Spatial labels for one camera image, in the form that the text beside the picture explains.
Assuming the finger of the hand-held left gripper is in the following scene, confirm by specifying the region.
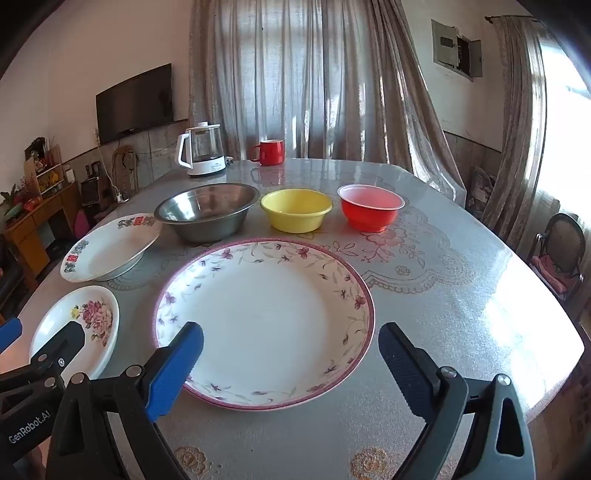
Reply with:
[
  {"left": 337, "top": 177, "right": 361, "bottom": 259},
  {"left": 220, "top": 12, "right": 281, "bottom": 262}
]
[
  {"left": 0, "top": 320, "right": 86, "bottom": 400},
  {"left": 0, "top": 318, "right": 23, "bottom": 354}
]

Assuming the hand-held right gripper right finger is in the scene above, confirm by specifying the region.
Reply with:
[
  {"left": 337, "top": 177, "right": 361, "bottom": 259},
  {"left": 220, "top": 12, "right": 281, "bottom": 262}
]
[{"left": 378, "top": 322, "right": 536, "bottom": 480}]

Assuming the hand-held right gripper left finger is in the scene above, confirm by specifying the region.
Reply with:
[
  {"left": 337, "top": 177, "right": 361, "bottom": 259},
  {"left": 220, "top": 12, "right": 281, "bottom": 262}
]
[{"left": 46, "top": 322, "right": 205, "bottom": 480}]

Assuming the small pink rose plate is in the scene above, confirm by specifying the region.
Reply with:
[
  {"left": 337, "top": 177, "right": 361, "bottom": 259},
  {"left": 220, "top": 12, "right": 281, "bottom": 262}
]
[{"left": 28, "top": 285, "right": 120, "bottom": 380}]

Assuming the large purple floral plate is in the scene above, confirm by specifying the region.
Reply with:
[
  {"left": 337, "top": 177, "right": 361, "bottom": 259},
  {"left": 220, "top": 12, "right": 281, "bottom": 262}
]
[{"left": 153, "top": 239, "right": 376, "bottom": 411}]

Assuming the plate with red characters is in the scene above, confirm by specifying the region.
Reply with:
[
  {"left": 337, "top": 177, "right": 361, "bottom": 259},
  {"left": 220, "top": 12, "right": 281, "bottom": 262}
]
[{"left": 60, "top": 213, "right": 163, "bottom": 283}]

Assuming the stainless steel bowl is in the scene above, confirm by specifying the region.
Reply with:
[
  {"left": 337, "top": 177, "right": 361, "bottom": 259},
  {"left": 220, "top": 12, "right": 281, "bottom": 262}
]
[{"left": 154, "top": 183, "right": 260, "bottom": 244}]

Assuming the red plastic bowl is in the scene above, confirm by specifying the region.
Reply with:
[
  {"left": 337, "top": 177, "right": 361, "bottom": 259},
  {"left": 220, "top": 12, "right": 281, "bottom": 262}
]
[{"left": 337, "top": 184, "right": 406, "bottom": 233}]

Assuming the yellow plastic bowl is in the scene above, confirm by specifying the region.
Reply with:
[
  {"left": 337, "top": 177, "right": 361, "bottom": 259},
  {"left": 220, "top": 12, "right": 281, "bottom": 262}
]
[{"left": 260, "top": 188, "right": 333, "bottom": 233}]

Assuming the wooden desk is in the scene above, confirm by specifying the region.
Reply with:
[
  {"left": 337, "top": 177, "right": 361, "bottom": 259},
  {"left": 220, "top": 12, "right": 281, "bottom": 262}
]
[{"left": 0, "top": 182, "right": 79, "bottom": 278}]

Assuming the green potted plant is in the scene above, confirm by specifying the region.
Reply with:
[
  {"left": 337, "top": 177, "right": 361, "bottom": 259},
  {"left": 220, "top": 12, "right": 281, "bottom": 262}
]
[{"left": 0, "top": 185, "right": 21, "bottom": 217}]

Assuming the wooden desktop shelf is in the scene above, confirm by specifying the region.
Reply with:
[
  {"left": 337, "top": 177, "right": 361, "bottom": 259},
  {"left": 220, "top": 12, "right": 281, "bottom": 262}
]
[{"left": 24, "top": 145, "right": 65, "bottom": 199}]

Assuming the wooden chair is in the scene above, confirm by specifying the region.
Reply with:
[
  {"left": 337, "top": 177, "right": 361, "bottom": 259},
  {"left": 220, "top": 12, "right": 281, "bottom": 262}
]
[{"left": 113, "top": 144, "right": 139, "bottom": 195}]

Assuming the patterned cushion pile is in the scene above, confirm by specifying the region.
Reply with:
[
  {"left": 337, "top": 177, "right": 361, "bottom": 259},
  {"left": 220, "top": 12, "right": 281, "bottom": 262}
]
[{"left": 466, "top": 166, "right": 497, "bottom": 208}]

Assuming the dark round-back chair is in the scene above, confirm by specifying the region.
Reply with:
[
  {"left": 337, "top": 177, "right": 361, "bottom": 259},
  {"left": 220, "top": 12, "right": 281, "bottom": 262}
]
[{"left": 526, "top": 213, "right": 587, "bottom": 315}]

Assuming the white glass kettle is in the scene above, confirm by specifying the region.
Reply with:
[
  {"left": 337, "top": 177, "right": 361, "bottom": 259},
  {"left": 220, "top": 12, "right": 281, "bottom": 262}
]
[{"left": 175, "top": 122, "right": 228, "bottom": 178}]

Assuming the red mug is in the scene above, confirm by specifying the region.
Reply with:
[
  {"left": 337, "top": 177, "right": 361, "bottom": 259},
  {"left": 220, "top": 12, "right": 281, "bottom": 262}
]
[{"left": 250, "top": 139, "right": 285, "bottom": 166}]

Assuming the black flat television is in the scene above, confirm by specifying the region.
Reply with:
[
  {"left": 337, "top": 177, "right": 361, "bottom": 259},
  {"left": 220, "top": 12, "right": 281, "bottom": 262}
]
[{"left": 95, "top": 64, "right": 174, "bottom": 145}]

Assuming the narrow beige side curtain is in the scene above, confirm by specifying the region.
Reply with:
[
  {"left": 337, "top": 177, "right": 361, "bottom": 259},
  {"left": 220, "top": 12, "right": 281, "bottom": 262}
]
[{"left": 480, "top": 16, "right": 561, "bottom": 245}]

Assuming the wide beige sheer curtain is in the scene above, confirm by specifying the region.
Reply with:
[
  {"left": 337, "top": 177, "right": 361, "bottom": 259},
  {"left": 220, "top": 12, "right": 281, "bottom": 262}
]
[{"left": 188, "top": 0, "right": 467, "bottom": 204}]

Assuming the grey wall electrical box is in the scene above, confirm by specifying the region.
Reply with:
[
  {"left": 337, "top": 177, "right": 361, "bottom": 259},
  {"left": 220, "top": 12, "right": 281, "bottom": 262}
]
[{"left": 431, "top": 19, "right": 483, "bottom": 81}]

